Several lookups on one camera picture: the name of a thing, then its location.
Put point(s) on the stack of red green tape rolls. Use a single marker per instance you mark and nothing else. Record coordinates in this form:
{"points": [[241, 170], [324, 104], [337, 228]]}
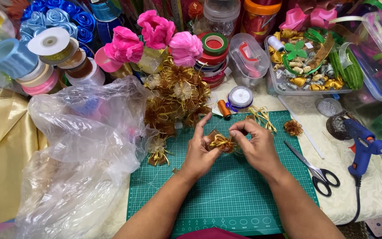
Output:
{"points": [[212, 59]]}

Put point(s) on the gold ribbon loops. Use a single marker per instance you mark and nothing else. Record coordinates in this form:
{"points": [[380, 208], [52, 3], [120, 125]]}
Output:
{"points": [[263, 118]]}

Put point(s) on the person's right hand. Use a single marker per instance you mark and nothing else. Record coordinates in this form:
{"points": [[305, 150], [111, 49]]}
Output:
{"points": [[260, 147]]}

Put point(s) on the cream gold ribbon bow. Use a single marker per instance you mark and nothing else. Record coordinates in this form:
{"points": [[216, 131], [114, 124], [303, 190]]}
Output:
{"points": [[157, 151]]}

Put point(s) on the small brown gold ribbon flower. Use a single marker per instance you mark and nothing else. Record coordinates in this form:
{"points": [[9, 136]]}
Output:
{"points": [[292, 127]]}

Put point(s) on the gold satin fabric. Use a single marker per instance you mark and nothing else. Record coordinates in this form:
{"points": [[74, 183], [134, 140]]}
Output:
{"points": [[3, 149]]}

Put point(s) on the orange thread spool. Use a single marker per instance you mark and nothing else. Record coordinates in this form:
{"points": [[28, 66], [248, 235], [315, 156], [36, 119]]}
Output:
{"points": [[224, 109]]}

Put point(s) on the pink ribbon roll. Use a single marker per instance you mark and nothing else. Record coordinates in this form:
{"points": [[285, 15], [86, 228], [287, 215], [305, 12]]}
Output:
{"points": [[106, 61]]}

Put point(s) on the person's left hand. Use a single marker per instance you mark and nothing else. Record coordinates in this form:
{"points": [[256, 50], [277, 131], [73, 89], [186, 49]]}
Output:
{"points": [[200, 156]]}

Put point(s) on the clear spool of white thread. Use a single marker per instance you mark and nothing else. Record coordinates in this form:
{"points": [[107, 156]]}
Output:
{"points": [[239, 98]]}

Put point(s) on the pink satin ribbon bow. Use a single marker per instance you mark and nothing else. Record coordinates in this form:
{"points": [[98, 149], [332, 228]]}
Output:
{"points": [[307, 16]]}

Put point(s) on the white ribbon spool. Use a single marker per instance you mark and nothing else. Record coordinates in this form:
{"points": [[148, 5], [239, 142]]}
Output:
{"points": [[49, 41]]}

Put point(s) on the clear bin of ribbons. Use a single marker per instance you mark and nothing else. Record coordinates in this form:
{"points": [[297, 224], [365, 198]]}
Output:
{"points": [[380, 53]]}

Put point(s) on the blue hot glue gun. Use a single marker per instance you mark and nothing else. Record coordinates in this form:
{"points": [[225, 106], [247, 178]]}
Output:
{"points": [[363, 146]]}

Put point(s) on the clear crumpled plastic bag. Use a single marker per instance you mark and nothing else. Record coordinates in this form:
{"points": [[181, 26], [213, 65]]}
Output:
{"points": [[81, 156]]}

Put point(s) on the light blue ribbon roll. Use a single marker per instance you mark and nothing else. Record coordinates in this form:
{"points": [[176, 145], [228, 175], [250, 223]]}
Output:
{"points": [[12, 58]]}

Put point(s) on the white plastic stick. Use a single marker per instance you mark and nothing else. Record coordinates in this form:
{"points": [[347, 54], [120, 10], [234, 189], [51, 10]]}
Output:
{"points": [[300, 126]]}

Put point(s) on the orange-lidded red jar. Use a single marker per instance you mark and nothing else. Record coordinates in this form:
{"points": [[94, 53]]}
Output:
{"points": [[260, 20]]}

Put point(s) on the dark round glue gun stand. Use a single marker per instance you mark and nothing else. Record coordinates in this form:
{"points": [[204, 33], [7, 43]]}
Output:
{"points": [[338, 126]]}

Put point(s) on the heap of brown gold ribbon flowers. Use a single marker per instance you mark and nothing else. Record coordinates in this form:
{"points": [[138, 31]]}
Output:
{"points": [[177, 96]]}

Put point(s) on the clear jar of beads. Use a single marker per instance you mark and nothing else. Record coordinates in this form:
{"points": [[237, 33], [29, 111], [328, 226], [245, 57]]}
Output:
{"points": [[221, 16]]}

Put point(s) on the clear tray of ribbon trimmings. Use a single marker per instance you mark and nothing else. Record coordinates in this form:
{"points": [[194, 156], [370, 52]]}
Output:
{"points": [[310, 66]]}

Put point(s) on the stack of assorted ribbon rolls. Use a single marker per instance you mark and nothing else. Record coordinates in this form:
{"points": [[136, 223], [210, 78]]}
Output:
{"points": [[58, 71]]}

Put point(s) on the green cutting mat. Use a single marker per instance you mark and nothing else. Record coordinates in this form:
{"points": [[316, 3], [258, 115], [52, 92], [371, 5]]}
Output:
{"points": [[224, 179]]}

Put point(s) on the clear container of beads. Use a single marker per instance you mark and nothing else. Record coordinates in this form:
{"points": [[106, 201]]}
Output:
{"points": [[328, 107]]}

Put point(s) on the bunch of blue satin roses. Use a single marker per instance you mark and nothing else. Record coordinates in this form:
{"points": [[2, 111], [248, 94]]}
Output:
{"points": [[58, 20]]}

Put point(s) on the pink fabric rose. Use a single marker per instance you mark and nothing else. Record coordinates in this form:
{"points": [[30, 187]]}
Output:
{"points": [[186, 48], [124, 46], [156, 30]]}

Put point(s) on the brown gold organza ribbon flower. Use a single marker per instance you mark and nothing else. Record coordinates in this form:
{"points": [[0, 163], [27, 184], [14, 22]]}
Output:
{"points": [[221, 142]]}

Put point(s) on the person's maroon clothing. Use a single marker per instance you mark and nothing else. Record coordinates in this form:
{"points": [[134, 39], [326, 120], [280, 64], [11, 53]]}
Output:
{"points": [[211, 234]]}

